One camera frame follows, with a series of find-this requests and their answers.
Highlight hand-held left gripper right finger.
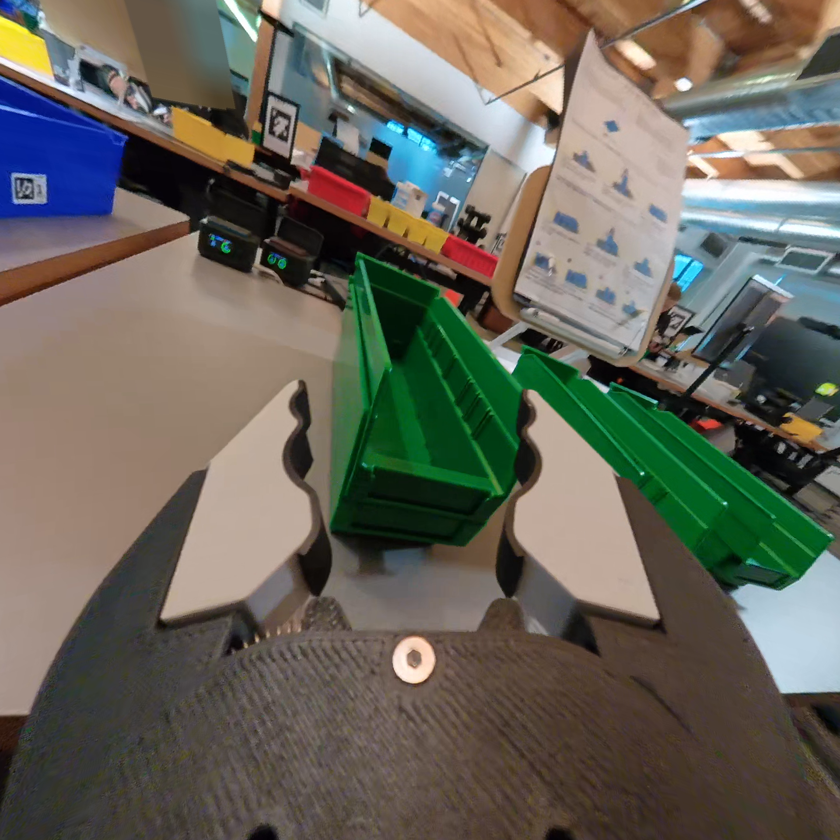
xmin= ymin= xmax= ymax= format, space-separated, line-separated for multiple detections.
xmin=495 ymin=390 xmax=662 ymax=632

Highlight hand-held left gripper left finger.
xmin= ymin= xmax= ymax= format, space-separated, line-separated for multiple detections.
xmin=159 ymin=379 xmax=333 ymax=630

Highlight green plastic bin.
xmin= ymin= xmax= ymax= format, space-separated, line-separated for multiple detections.
xmin=607 ymin=382 xmax=836 ymax=590
xmin=330 ymin=252 xmax=526 ymax=519
xmin=512 ymin=346 xmax=778 ymax=578
xmin=330 ymin=459 xmax=509 ymax=547

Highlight cluttered wooden table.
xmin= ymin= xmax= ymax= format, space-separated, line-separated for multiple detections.
xmin=626 ymin=357 xmax=831 ymax=454

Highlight black battery charger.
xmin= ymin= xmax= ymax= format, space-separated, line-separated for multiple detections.
xmin=259 ymin=217 xmax=327 ymax=288
xmin=197 ymin=187 xmax=263 ymax=274

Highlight monitor on tripod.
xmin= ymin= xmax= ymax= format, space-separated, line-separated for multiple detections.
xmin=682 ymin=274 xmax=796 ymax=401

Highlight black television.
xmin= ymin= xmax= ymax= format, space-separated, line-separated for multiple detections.
xmin=748 ymin=317 xmax=840 ymax=424

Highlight wooden document stand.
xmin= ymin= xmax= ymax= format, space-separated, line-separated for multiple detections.
xmin=489 ymin=29 xmax=691 ymax=368

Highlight red bin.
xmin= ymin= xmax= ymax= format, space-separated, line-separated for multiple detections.
xmin=441 ymin=235 xmax=500 ymax=278
xmin=307 ymin=165 xmax=373 ymax=219

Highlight black dumbbells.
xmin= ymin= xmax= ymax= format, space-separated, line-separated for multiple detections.
xmin=458 ymin=205 xmax=494 ymax=249

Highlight large yellow bin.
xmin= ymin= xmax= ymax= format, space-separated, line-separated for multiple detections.
xmin=171 ymin=107 xmax=257 ymax=166
xmin=0 ymin=16 xmax=55 ymax=78

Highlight black and white tag sign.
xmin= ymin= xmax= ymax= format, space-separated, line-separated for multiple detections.
xmin=261 ymin=92 xmax=301 ymax=160

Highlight long wooden table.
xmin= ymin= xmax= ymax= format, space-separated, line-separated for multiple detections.
xmin=0 ymin=58 xmax=494 ymax=290

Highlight blue bin with tag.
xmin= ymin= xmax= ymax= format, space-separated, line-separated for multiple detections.
xmin=0 ymin=75 xmax=130 ymax=219

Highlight silver ventilation duct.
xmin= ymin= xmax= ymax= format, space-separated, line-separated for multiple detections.
xmin=661 ymin=69 xmax=840 ymax=240

